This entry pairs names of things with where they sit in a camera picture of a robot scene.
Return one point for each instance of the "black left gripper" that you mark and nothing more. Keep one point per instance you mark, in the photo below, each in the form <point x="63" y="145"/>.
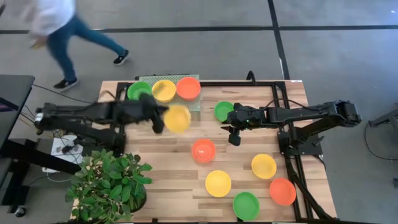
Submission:
<point x="141" y="109"/>

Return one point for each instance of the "pale green perforated metal rack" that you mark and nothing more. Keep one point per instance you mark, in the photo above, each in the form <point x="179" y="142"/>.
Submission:
<point x="195" y="104"/>

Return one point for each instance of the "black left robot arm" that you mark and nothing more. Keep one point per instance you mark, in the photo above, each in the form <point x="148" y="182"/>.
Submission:
<point x="77" y="113"/>

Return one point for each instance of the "orange plastic mini bowl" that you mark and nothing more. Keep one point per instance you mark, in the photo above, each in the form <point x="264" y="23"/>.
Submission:
<point x="282" y="191"/>
<point x="203" y="151"/>
<point x="188" y="88"/>

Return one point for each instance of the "black stand leg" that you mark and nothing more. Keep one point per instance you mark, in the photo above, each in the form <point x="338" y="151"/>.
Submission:
<point x="385" y="119"/>

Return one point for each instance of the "green potted plant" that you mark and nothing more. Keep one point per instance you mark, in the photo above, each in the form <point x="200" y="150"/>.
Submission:
<point x="105" y="186"/>

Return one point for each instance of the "white power strip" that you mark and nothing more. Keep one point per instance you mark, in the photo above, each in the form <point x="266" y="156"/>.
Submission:
<point x="57" y="154"/>

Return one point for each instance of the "yellow plastic mini bowl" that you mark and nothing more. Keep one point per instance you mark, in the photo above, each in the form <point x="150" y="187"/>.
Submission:
<point x="178" y="119"/>
<point x="218" y="183"/>
<point x="263" y="166"/>
<point x="163" y="90"/>

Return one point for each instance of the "black desk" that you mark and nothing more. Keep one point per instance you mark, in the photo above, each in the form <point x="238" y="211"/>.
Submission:
<point x="15" y="93"/>

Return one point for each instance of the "green plastic mini bowl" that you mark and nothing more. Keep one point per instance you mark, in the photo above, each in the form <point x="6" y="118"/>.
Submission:
<point x="221" y="111"/>
<point x="246" y="205"/>
<point x="136" y="88"/>

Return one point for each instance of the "person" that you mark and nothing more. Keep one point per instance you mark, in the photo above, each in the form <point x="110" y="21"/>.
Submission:
<point x="62" y="40"/>

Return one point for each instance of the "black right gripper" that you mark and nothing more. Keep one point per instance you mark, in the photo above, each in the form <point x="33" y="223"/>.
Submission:
<point x="245" y="116"/>

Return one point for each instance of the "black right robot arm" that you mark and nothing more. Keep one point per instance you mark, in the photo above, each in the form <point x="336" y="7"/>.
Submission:
<point x="311" y="114"/>

